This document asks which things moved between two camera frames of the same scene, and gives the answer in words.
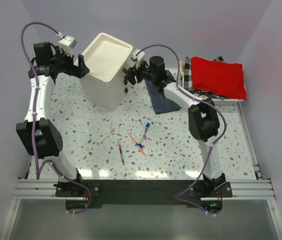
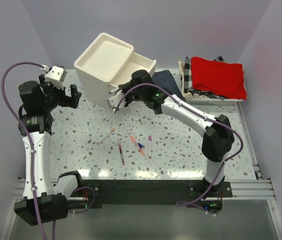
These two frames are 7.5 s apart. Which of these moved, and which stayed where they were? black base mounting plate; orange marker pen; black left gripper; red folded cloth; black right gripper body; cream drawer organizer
Moved: black right gripper body; black left gripper
Stayed: black base mounting plate; cream drawer organizer; red folded cloth; orange marker pen
